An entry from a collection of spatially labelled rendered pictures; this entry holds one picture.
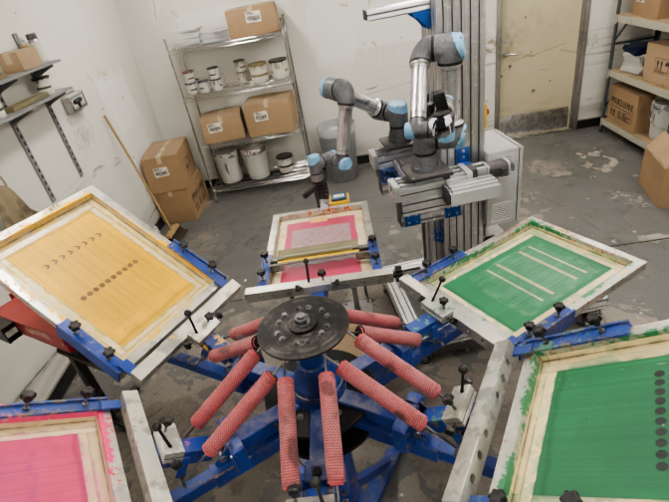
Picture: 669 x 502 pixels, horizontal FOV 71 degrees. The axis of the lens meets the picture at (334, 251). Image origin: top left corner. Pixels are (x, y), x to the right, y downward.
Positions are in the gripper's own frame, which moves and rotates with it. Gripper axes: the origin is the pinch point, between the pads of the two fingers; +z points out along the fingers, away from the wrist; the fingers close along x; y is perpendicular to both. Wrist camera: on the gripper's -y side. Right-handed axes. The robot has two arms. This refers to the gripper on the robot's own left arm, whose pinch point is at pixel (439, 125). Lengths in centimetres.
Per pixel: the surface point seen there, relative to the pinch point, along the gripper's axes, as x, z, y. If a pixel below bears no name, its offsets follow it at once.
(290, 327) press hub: 46, 77, 30
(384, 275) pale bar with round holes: 34, 10, 60
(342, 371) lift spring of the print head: 28, 86, 40
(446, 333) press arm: 8, 33, 75
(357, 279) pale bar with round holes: 46, 13, 58
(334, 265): 65, -8, 64
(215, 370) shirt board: 97, 63, 63
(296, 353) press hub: 41, 86, 32
